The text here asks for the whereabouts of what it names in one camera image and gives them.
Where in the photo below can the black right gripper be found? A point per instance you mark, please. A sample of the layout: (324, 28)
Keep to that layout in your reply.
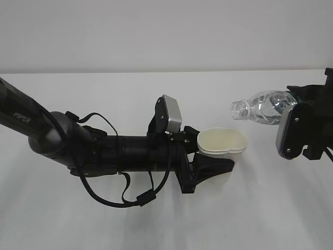
(321, 122)

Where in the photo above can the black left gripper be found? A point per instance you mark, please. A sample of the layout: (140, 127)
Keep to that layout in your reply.
(202, 167)

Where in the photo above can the white paper cup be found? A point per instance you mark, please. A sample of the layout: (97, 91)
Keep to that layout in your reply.
(222, 143)

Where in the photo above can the clear water bottle green label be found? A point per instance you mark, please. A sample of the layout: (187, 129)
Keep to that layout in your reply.
(264, 107)

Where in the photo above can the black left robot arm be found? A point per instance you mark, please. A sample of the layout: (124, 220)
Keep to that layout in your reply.
(66, 139)

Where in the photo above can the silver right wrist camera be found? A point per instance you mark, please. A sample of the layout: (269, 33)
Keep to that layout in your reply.
(295, 130)

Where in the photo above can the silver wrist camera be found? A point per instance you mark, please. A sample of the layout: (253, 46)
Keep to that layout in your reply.
(167, 116)
(295, 130)

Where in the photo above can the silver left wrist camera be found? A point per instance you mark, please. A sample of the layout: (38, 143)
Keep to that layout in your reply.
(167, 116)

